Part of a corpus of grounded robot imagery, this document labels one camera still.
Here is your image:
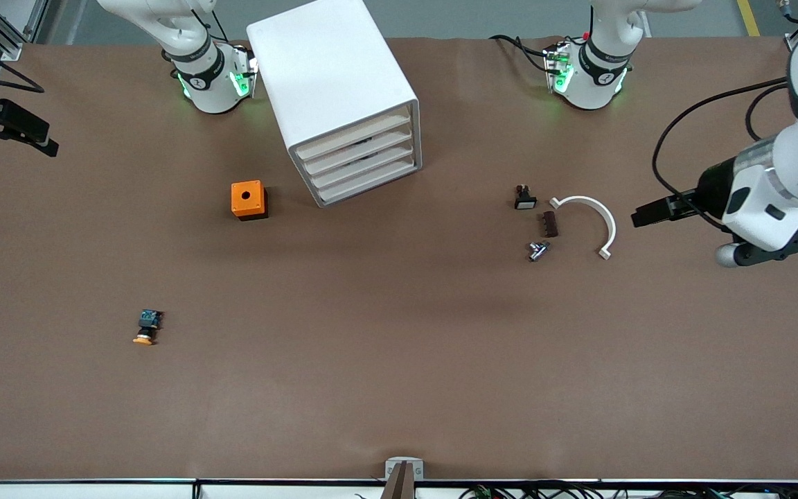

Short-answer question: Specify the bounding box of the black right arm base cable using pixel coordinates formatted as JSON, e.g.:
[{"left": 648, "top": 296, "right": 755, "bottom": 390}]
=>
[{"left": 191, "top": 6, "right": 231, "bottom": 44}]

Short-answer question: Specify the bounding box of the black left camera bracket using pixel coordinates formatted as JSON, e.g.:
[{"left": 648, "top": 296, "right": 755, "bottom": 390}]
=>
[{"left": 734, "top": 227, "right": 798, "bottom": 268}]

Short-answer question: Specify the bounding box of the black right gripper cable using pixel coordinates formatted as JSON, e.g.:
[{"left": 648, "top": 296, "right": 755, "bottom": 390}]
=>
[{"left": 0, "top": 29, "right": 46, "bottom": 94}]

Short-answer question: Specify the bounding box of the black cable bundle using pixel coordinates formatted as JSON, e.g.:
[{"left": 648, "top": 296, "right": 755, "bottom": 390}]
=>
[{"left": 458, "top": 480, "right": 798, "bottom": 499}]

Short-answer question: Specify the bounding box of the white table edge rail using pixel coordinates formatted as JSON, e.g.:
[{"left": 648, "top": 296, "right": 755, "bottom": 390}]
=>
[{"left": 0, "top": 478, "right": 798, "bottom": 499}]

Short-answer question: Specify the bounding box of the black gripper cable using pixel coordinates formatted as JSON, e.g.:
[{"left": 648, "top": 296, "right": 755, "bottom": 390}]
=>
[
  {"left": 0, "top": 29, "right": 46, "bottom": 94},
  {"left": 651, "top": 75, "right": 798, "bottom": 234}
]

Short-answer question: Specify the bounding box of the black left arm base cable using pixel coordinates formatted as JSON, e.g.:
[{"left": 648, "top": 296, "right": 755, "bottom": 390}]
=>
[{"left": 489, "top": 33, "right": 553, "bottom": 73}]

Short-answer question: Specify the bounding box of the black arm base cable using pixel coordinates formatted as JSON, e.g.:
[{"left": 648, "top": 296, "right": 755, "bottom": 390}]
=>
[
  {"left": 489, "top": 33, "right": 553, "bottom": 73},
  {"left": 191, "top": 6, "right": 231, "bottom": 44}
]

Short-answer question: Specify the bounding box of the orange button enclosure box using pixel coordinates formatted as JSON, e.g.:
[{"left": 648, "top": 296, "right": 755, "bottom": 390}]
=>
[{"left": 231, "top": 180, "right": 269, "bottom": 221}]

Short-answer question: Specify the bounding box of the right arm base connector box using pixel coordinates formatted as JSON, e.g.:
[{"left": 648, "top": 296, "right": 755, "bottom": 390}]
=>
[{"left": 231, "top": 44, "right": 259, "bottom": 99}]

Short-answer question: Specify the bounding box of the orange-capped push button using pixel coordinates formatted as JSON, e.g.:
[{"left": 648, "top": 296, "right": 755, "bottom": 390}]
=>
[{"left": 133, "top": 309, "right": 163, "bottom": 346}]

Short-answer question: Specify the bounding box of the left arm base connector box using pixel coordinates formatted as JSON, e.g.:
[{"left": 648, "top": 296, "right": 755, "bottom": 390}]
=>
[{"left": 543, "top": 40, "right": 574, "bottom": 94}]

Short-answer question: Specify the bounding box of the grey metal mounting bracket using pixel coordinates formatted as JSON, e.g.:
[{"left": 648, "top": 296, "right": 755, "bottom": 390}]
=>
[{"left": 384, "top": 457, "right": 425, "bottom": 482}]

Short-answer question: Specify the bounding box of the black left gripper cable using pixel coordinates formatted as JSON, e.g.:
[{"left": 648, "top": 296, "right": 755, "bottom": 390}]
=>
[{"left": 651, "top": 75, "right": 798, "bottom": 234}]

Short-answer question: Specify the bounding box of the white semicircular clamp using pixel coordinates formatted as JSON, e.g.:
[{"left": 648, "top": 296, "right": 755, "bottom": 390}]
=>
[{"left": 549, "top": 195, "right": 617, "bottom": 261}]

